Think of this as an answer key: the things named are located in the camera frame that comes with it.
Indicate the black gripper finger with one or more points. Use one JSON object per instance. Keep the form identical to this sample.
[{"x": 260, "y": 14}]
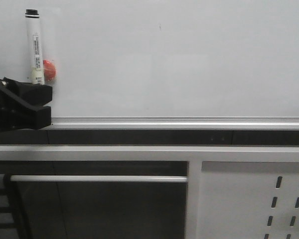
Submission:
[
  {"x": 30, "y": 116},
  {"x": 34, "y": 94}
]

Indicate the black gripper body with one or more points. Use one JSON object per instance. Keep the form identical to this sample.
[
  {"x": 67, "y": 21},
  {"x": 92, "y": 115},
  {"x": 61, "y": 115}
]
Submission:
[{"x": 7, "y": 122}]

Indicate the red round magnet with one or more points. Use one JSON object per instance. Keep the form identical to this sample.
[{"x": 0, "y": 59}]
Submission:
[{"x": 49, "y": 70}]

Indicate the white whiteboard marker pen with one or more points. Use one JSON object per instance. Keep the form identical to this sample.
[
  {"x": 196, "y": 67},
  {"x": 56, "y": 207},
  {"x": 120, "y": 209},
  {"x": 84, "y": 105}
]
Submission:
[{"x": 33, "y": 28}]

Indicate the large white whiteboard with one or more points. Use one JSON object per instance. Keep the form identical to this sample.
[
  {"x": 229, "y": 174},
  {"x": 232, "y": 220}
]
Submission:
[{"x": 185, "y": 64}]

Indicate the white metal whiteboard stand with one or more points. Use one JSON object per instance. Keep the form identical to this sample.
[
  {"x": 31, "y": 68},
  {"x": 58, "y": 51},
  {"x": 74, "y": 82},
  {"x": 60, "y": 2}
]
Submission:
[{"x": 194, "y": 155}]

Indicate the white perforated metal panel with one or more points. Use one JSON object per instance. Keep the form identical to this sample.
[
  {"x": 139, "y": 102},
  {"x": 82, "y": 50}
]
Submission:
[{"x": 249, "y": 201}]

